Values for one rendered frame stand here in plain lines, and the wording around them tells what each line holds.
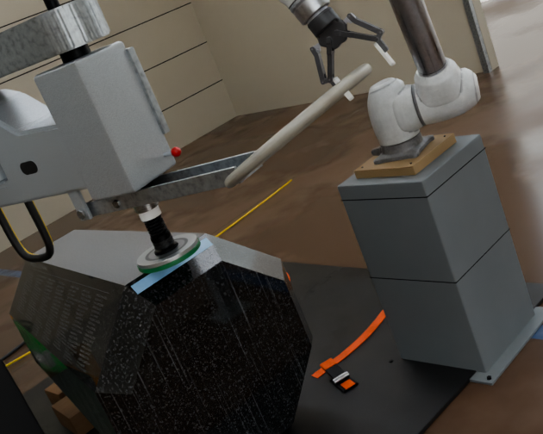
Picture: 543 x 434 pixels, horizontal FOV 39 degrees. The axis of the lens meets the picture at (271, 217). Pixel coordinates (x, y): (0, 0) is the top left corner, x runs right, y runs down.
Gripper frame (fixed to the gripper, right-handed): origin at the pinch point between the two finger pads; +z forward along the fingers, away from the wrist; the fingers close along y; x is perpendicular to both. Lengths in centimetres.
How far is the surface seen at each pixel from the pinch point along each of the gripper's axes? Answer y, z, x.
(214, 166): 57, -10, -15
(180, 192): 67, -10, -6
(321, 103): 7.4, -2.6, 18.5
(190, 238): 86, 2, -23
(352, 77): 0.6, -2.8, 9.4
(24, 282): 188, -29, -59
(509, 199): 43, 98, -227
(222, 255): 90, 14, -38
